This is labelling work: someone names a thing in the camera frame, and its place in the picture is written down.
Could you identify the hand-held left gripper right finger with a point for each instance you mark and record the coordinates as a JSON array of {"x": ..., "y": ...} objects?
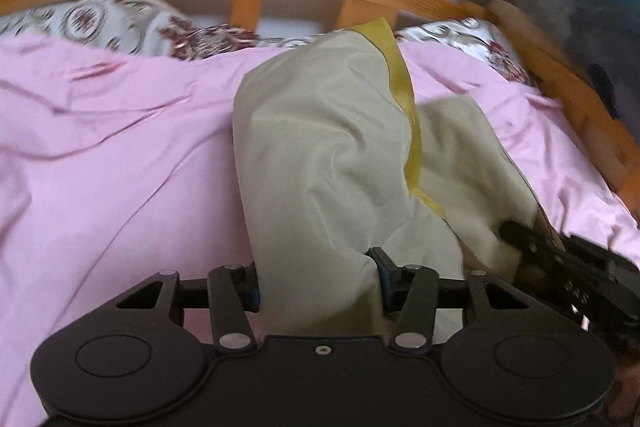
[{"x": 386, "y": 279}]

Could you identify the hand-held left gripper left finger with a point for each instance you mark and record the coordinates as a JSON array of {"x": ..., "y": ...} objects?
[{"x": 252, "y": 289}]

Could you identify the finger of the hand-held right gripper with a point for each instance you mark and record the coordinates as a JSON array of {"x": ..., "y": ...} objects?
[{"x": 530, "y": 247}]

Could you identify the beige olive brown hooded jacket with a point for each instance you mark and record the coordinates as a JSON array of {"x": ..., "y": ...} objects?
[{"x": 330, "y": 167}]

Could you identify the pink blanket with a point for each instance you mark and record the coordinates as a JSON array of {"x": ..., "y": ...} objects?
[{"x": 110, "y": 157}]

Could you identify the floral patterned bedsheet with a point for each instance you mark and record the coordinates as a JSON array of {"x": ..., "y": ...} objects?
[{"x": 100, "y": 19}]

